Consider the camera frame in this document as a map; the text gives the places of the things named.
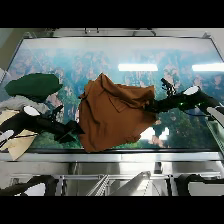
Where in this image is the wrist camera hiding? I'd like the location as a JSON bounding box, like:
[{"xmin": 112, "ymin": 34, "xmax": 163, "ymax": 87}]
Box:
[
  {"xmin": 46, "ymin": 104, "xmax": 65, "ymax": 123},
  {"xmin": 160, "ymin": 78, "xmax": 178, "ymax": 98}
]

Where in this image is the silver frame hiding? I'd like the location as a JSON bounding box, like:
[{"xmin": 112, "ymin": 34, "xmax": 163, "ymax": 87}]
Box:
[{"xmin": 0, "ymin": 28, "xmax": 224, "ymax": 197}]

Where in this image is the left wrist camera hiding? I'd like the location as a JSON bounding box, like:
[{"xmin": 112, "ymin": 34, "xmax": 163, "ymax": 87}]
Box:
[{"xmin": 46, "ymin": 104, "xmax": 65, "ymax": 123}]

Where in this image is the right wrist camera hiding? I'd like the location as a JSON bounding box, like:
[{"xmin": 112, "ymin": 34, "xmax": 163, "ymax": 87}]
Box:
[{"xmin": 160, "ymin": 78, "xmax": 178, "ymax": 98}]

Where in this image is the cream garment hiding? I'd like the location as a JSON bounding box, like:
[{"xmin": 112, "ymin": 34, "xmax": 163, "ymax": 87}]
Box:
[{"xmin": 0, "ymin": 109, "xmax": 40, "ymax": 161}]

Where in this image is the grey garment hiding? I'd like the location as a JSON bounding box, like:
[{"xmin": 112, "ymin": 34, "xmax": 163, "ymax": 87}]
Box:
[{"xmin": 0, "ymin": 95, "xmax": 50, "ymax": 115}]

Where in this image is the dark green garment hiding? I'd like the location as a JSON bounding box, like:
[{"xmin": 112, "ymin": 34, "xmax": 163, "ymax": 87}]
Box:
[{"xmin": 4, "ymin": 73, "xmax": 64, "ymax": 103}]

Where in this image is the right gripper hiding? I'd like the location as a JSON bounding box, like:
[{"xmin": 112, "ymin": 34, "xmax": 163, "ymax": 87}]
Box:
[{"xmin": 145, "ymin": 98, "xmax": 170, "ymax": 115}]

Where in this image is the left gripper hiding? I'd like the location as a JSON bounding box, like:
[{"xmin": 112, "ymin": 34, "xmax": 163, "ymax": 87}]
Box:
[{"xmin": 54, "ymin": 120, "xmax": 85, "ymax": 145}]

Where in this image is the brown shirt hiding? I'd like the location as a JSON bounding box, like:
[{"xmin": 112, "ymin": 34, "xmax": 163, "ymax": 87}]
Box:
[{"xmin": 77, "ymin": 73, "xmax": 158, "ymax": 154}]

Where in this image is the black cable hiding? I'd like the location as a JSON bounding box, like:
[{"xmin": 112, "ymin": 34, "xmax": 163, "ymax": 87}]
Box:
[{"xmin": 0, "ymin": 131, "xmax": 36, "ymax": 150}]

